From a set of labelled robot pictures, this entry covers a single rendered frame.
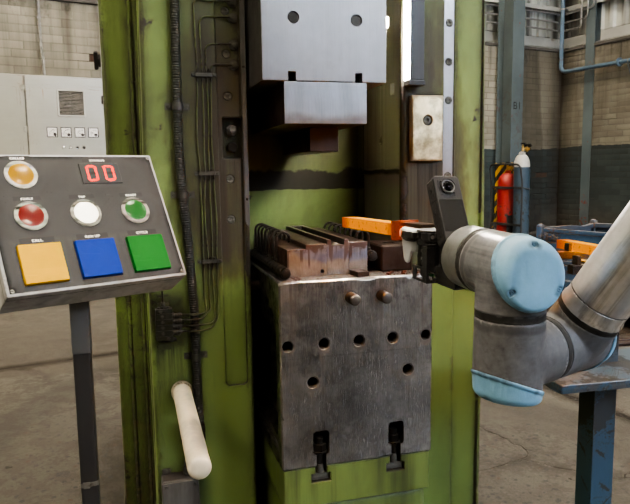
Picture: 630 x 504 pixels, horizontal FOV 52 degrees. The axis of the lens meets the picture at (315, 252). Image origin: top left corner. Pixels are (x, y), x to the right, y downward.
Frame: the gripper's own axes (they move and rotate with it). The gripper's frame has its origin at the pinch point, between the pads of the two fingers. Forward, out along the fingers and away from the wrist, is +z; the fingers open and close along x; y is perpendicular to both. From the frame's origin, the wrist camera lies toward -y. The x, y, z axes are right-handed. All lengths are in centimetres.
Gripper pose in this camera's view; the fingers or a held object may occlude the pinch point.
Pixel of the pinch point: (410, 227)
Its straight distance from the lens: 113.1
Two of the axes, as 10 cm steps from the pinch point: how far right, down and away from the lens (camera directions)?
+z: -2.7, -1.3, 9.5
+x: 9.6, -0.5, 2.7
